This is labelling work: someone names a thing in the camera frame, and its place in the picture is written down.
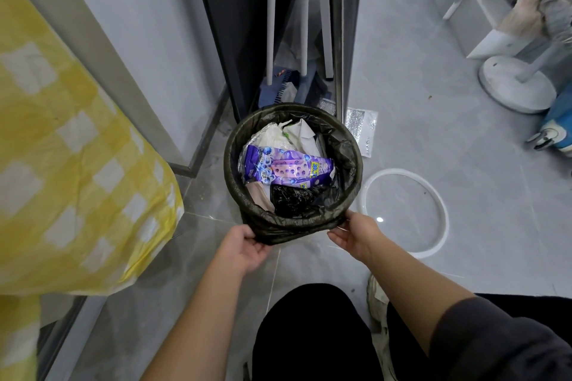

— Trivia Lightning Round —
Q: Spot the person's left hand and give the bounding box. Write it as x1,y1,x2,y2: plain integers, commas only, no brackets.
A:
217,225,274,277

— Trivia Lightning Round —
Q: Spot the blue brush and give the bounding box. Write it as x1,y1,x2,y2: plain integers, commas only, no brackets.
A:
259,69,301,104

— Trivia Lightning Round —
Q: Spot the dark grey cabinet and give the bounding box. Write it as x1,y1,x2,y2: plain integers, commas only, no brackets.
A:
188,0,365,122

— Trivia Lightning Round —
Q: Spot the white crumpled paper trash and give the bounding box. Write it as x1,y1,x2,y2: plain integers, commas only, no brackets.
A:
250,118,329,158

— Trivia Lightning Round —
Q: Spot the white folded rack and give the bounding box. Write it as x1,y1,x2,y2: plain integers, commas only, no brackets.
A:
266,0,335,87

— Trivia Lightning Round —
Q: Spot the person's right forearm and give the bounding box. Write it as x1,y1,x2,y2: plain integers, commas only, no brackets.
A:
366,238,477,355

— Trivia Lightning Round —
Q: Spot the white cardboard box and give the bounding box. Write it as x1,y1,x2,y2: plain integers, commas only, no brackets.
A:
430,0,537,60

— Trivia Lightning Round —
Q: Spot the white standing fan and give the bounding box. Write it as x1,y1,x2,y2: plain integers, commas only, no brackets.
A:
478,15,572,115

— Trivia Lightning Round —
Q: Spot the person's left forearm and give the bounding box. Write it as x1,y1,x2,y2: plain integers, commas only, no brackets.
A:
141,256,251,381

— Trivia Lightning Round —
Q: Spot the small black plastic bag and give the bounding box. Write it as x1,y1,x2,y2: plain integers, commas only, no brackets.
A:
269,184,331,218

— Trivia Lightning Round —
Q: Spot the black trash bag lined bin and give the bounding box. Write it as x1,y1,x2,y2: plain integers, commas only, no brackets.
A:
223,102,362,247

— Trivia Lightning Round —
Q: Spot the white round ring lid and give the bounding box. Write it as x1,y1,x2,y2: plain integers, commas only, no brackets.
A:
357,168,449,259

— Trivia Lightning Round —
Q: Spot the yellow checkered bed sheet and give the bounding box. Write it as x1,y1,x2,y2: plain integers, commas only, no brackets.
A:
0,0,185,381

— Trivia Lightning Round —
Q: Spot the purple snack wrapper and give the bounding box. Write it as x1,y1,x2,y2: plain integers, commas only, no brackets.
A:
242,145,336,190

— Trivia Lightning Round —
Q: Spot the silver foil pouch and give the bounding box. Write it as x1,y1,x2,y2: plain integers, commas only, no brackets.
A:
344,107,379,158

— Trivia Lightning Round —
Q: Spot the person's right hand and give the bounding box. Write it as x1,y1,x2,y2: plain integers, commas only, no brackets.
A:
327,210,390,263

